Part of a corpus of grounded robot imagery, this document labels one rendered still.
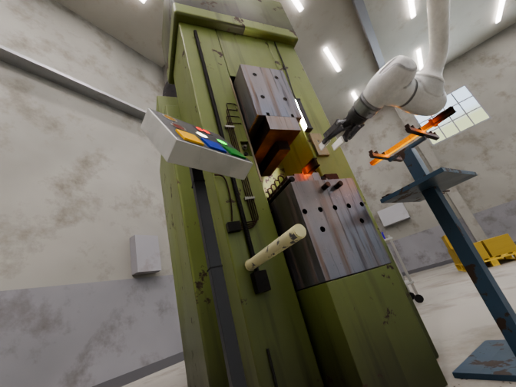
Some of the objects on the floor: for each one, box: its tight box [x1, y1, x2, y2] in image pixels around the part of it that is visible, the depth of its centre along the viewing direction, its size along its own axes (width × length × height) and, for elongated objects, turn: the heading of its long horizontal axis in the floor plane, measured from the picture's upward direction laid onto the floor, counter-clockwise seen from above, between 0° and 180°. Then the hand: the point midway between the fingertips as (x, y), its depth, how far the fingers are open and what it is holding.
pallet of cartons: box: [442, 233, 516, 272], centre depth 490 cm, size 129×99×72 cm
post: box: [189, 167, 247, 387], centre depth 82 cm, size 4×4×108 cm
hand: (330, 143), depth 113 cm, fingers open, 7 cm apart
